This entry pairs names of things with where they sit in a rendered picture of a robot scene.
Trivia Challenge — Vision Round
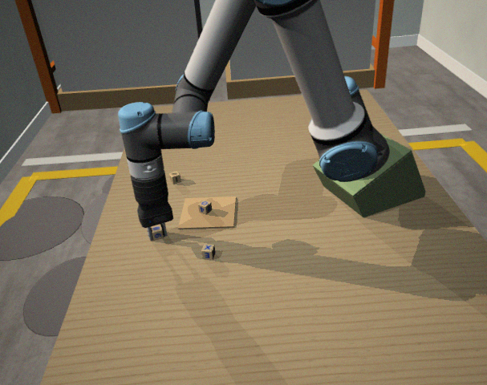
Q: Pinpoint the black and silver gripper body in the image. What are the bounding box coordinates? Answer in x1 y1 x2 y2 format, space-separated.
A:
127 154 173 228

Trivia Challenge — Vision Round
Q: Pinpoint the tan flat mat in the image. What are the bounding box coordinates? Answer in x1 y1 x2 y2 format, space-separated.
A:
178 197 236 229

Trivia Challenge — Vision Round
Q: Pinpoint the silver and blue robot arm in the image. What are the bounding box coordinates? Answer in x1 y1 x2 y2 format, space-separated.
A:
118 0 390 182

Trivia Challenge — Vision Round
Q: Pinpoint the wooden letter block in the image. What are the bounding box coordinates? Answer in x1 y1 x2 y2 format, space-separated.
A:
152 225 164 241
201 244 215 260
198 201 212 215
169 172 181 184

